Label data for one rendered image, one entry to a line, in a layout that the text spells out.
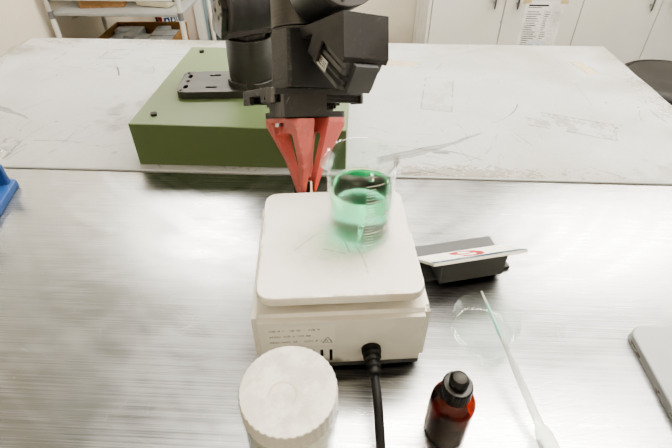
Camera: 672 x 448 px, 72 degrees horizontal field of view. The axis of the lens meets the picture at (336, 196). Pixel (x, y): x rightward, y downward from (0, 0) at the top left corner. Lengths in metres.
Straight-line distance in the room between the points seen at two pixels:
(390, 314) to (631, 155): 0.48
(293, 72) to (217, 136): 0.20
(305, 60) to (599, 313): 0.35
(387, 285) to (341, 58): 0.17
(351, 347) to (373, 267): 0.07
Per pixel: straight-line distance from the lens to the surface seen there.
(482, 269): 0.46
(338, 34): 0.37
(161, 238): 0.53
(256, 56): 0.63
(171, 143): 0.62
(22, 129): 0.82
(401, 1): 3.33
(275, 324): 0.34
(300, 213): 0.39
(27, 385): 0.46
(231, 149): 0.60
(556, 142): 0.72
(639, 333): 0.47
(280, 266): 0.34
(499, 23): 2.86
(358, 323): 0.34
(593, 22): 3.03
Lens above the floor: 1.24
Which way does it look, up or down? 38 degrees down
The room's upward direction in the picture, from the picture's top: straight up
